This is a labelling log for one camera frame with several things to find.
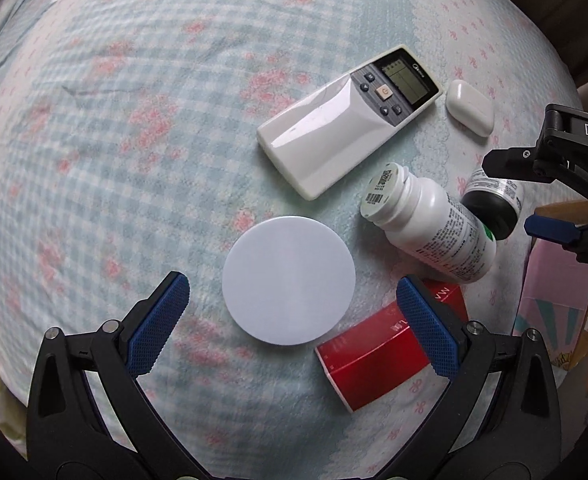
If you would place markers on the white earbud case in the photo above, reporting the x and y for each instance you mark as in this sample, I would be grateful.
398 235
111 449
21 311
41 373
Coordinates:
469 107

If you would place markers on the red box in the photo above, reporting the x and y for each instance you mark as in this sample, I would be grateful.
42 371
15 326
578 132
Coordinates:
374 355

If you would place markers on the white round disc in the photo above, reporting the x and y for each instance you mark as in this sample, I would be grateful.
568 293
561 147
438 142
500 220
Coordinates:
289 280

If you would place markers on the small black labelled bottle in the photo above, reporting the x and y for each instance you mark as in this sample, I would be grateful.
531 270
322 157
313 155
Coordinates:
494 205

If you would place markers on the white pill bottle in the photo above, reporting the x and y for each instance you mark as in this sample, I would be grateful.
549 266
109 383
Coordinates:
434 225

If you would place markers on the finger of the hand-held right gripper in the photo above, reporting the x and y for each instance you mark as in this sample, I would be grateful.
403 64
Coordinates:
509 162
551 230

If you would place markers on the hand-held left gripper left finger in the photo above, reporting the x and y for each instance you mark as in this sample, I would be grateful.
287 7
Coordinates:
157 327

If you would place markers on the pink printed cardboard box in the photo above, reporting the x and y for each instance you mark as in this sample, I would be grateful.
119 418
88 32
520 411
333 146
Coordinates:
549 285

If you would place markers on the white remote control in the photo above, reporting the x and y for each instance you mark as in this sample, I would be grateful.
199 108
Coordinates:
344 120

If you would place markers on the checked floral bed sheet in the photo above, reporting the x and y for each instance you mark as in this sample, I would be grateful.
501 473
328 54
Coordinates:
148 135

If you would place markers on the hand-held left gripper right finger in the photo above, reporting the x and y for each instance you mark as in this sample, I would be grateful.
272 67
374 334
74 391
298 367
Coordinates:
428 330

